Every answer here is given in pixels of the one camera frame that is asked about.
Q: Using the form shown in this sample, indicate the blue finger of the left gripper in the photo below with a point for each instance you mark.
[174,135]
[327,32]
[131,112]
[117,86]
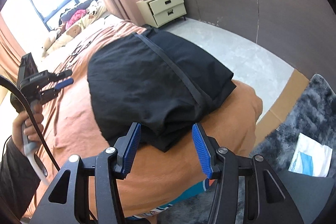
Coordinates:
[63,74]
[64,84]

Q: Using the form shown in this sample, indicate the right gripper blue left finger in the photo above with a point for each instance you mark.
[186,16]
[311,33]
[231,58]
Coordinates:
[126,150]

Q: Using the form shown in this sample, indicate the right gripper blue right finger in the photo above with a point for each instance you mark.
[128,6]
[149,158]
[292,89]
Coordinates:
[206,148]

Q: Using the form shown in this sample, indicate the black pants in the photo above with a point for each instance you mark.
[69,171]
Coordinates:
[159,80]

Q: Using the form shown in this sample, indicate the person left hand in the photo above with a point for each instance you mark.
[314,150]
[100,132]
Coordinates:
[23,125]

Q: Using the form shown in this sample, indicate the orange bed blanket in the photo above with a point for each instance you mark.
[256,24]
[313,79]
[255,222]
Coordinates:
[158,180]

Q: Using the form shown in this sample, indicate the plush toys pile on sill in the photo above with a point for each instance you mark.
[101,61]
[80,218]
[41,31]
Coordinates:
[72,22]

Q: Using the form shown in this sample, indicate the brown cardboard sheet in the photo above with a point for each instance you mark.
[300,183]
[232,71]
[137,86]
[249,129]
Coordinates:
[282,106]

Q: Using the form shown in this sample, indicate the white blue paper bag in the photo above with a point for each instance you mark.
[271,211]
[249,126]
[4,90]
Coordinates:
[310,157]

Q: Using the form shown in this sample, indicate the grey fluffy rug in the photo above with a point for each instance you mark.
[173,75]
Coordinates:
[312,115]

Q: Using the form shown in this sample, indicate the cream bedside drawer cabinet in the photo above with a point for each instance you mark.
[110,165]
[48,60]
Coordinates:
[157,13]

